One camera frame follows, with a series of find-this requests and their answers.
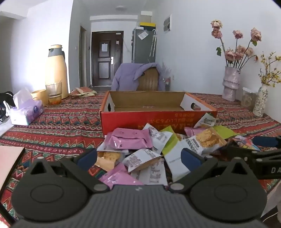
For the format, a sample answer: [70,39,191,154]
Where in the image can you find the dried pink roses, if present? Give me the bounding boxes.
[211,19,262,69]

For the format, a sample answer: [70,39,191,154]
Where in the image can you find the grey side door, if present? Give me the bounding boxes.
[79,26,87,87]

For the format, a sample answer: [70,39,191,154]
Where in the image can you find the red cardboard box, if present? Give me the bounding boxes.
[99,90,218,136]

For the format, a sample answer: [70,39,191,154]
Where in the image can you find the pale pink board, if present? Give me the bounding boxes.
[0,146,25,193]

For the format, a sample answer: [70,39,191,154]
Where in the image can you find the clear jar white lid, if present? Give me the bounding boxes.
[241,87,258,111]

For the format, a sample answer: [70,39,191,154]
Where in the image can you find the cream thermos jug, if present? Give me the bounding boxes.
[45,44,69,100]

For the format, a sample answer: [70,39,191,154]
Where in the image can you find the white folded umbrella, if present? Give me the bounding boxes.
[149,29,158,57]

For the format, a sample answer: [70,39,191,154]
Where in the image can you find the folded patterned cloth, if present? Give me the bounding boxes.
[70,87,97,98]

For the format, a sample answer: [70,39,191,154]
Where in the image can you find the pink textured vase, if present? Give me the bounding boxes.
[222,66,241,102]

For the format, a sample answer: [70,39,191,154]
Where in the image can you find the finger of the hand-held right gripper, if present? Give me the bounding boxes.
[252,136,281,148]
[226,143,255,164]

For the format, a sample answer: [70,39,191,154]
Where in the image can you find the plain cardboard carton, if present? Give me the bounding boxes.
[140,11,153,23]

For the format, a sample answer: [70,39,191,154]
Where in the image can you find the yellow mug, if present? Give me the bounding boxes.
[30,89,49,107]

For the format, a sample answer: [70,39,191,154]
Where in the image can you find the dried pampas grass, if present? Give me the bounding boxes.
[161,60,172,77]

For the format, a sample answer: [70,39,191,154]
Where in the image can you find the black bag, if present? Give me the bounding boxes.
[0,91,15,123]

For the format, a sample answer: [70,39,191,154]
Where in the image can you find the clear drinking glass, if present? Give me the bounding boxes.
[45,82,63,107]

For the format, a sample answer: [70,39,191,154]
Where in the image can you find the purple jacket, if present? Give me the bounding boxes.
[111,62,172,91]

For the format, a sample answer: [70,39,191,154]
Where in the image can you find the white electrical panel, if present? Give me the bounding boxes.
[163,14,172,33]

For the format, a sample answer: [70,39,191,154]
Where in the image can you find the purple tissue pack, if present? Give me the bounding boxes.
[9,88,44,126]

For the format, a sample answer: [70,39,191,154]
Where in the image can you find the floral slim vase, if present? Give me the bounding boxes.
[252,83,269,117]

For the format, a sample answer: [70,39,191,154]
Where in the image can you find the grey refrigerator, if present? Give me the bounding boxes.
[131,27,157,64]

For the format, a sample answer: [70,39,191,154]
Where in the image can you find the yellow flower sprigs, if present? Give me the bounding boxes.
[257,51,281,88]

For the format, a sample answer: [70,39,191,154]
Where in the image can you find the pile of snack packets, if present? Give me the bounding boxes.
[94,113,262,186]

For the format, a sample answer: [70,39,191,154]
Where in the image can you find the dark brown door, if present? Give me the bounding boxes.
[91,31,124,87]

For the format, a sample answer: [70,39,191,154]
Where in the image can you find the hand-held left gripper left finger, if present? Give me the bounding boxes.
[26,149,110,194]

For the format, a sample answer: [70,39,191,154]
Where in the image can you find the wooden chair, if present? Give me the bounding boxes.
[136,67,159,91]

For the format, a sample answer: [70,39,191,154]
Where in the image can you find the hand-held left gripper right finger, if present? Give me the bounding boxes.
[168,148,254,194]

